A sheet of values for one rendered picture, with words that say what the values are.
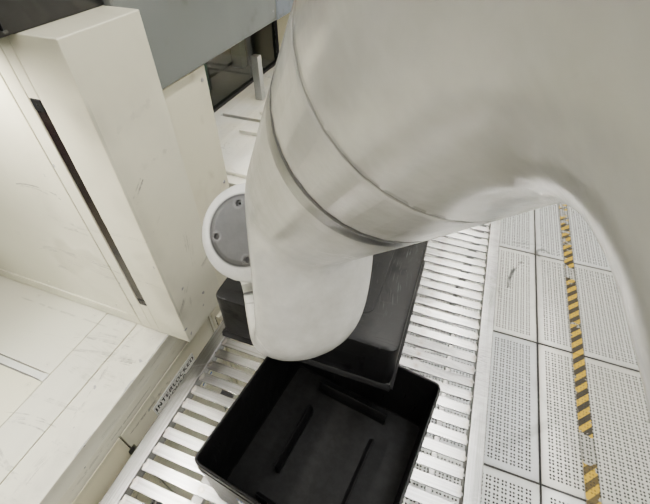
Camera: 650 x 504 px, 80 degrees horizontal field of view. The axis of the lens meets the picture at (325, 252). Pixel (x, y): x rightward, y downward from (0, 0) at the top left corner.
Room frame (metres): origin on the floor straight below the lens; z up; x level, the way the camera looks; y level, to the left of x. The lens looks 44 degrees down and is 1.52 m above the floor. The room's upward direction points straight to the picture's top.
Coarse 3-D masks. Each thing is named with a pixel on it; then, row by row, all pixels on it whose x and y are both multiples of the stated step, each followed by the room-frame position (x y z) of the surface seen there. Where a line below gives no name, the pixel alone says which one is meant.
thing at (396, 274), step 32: (384, 256) 0.46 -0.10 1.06; (416, 256) 0.46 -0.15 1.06; (224, 288) 0.39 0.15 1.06; (384, 288) 0.39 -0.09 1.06; (416, 288) 0.47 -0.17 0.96; (224, 320) 0.37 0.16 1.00; (384, 320) 0.33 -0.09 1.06; (352, 352) 0.30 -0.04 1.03; (384, 352) 0.28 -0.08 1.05; (384, 384) 0.28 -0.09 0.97
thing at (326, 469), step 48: (288, 384) 0.38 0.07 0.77; (336, 384) 0.38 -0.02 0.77; (432, 384) 0.30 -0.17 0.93; (240, 432) 0.26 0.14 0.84; (288, 432) 0.28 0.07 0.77; (336, 432) 0.28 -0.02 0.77; (384, 432) 0.28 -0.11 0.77; (240, 480) 0.20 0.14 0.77; (288, 480) 0.20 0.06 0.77; (336, 480) 0.20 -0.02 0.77; (384, 480) 0.20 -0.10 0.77
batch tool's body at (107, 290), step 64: (0, 0) 0.43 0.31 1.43; (64, 0) 0.49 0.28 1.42; (0, 64) 0.45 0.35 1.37; (64, 64) 0.41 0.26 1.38; (128, 64) 0.48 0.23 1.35; (0, 128) 0.47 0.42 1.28; (64, 128) 0.43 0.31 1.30; (128, 128) 0.45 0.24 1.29; (0, 192) 0.51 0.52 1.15; (64, 192) 0.45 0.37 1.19; (128, 192) 0.42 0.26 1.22; (0, 256) 0.56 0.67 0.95; (64, 256) 0.49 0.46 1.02; (128, 256) 0.43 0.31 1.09; (192, 256) 0.48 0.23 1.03; (0, 320) 0.46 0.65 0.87; (64, 320) 0.46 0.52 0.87; (128, 320) 0.46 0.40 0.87; (192, 320) 0.43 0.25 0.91; (0, 384) 0.33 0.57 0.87; (64, 384) 0.33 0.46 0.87; (128, 384) 0.33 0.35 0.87; (0, 448) 0.22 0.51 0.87; (64, 448) 0.22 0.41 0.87; (128, 448) 0.26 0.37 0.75
